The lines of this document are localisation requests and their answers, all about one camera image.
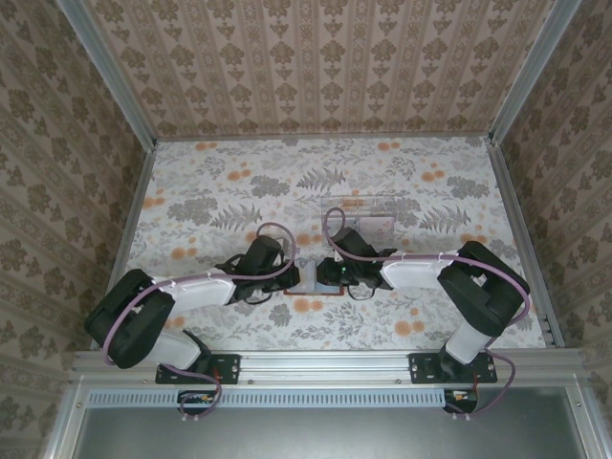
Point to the brown leather card holder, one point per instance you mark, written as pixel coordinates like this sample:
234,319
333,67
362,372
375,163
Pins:
308,282

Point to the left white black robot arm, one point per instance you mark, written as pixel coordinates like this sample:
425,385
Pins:
124,320

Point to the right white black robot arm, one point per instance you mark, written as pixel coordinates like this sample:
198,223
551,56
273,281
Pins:
483,291

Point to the pink blossom plastic card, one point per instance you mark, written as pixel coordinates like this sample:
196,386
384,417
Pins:
378,227

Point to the clear acrylic organizer box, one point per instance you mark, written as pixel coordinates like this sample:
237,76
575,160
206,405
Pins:
382,241

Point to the grey metal sheet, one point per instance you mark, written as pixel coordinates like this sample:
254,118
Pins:
311,435

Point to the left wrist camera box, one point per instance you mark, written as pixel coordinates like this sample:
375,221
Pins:
291,251

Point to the aluminium mounting rail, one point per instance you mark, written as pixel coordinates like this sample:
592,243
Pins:
325,368

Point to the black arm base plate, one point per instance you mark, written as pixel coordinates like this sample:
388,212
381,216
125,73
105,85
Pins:
423,368
225,368

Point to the aluminium frame rail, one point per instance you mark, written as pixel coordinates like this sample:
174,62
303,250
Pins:
132,225
517,225
590,425
64,425

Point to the aluminium frame post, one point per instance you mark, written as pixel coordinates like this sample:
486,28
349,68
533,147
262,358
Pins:
115,79
528,79

